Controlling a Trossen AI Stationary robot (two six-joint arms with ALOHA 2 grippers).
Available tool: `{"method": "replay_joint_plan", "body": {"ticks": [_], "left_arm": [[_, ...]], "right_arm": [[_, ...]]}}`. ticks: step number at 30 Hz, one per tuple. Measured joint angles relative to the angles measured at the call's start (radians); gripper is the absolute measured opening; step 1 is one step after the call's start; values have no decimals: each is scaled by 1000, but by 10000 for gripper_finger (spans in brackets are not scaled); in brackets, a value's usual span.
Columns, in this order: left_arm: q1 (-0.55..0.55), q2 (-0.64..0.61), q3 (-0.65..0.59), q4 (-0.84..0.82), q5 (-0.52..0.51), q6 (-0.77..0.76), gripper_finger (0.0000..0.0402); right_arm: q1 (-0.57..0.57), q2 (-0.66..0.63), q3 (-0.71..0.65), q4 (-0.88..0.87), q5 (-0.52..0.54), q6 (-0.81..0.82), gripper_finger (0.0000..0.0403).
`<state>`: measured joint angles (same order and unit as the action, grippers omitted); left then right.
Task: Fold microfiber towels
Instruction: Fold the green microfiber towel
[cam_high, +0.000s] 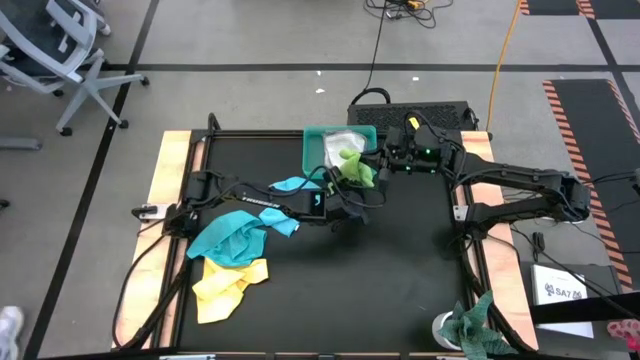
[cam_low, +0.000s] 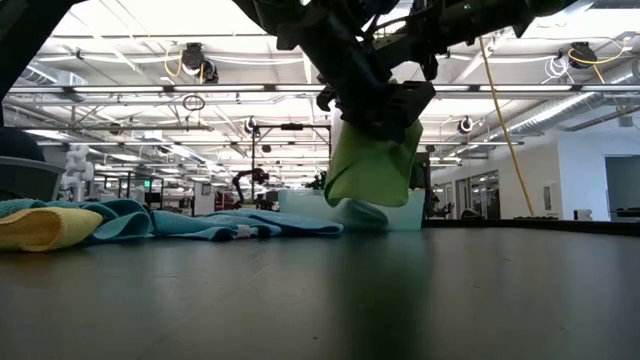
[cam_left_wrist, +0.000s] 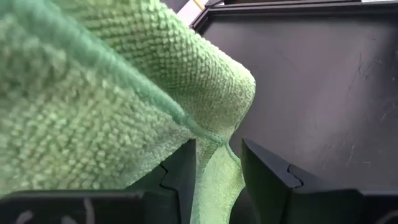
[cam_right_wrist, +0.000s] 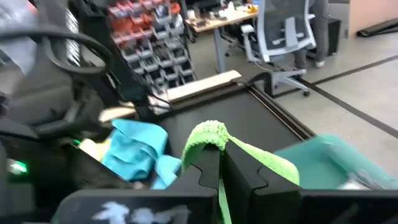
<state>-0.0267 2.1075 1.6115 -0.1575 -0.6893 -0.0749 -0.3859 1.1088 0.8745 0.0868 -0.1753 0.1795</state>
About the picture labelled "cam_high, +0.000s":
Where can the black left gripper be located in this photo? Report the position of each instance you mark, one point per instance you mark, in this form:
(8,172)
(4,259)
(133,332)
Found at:
(350,205)

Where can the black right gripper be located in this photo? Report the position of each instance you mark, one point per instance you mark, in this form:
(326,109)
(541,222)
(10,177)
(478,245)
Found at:
(420,150)

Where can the green microfiber towel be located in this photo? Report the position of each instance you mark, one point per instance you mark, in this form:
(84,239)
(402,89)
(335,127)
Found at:
(357,170)

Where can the white waffle-weave towel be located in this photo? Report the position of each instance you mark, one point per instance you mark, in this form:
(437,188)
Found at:
(342,145)

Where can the blue microfiber towel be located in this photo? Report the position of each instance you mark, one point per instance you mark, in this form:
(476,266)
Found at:
(230,240)

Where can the yellow microfiber towel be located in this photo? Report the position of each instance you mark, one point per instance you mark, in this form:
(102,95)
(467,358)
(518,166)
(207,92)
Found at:
(220,290)

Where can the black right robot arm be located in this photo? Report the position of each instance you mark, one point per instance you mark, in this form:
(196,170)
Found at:
(525,185)

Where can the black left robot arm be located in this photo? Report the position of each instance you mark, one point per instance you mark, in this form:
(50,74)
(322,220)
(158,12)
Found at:
(250,200)

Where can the teal plastic bin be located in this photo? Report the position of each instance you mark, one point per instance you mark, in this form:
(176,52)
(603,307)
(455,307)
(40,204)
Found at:
(312,150)

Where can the black perforated computer case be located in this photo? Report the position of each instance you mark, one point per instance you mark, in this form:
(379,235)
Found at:
(380,115)

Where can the yellow tape tag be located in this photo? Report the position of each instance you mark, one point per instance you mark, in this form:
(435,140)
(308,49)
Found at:
(414,123)

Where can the wooden table side board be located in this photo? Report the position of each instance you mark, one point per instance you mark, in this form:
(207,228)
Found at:
(480,145)
(145,270)

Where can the black power adapter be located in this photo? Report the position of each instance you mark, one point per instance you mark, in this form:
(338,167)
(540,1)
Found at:
(538,240)

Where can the white plant pot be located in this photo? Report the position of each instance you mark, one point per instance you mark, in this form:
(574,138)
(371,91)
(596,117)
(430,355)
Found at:
(440,332)

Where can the green artificial plant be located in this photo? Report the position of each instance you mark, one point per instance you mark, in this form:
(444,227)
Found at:
(475,330)

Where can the black striped floor mat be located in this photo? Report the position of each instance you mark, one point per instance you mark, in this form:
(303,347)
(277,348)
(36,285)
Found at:
(555,6)
(595,150)

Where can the white printed paper sign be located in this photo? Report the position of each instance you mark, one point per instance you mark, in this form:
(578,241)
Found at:
(560,295)

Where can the pink patterned object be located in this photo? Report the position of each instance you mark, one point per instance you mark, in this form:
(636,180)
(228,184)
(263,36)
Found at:
(625,332)

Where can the grey office chair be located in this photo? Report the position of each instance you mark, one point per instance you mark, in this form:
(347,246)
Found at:
(50,45)

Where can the person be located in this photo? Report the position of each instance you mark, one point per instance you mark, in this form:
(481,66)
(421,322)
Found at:
(10,330)

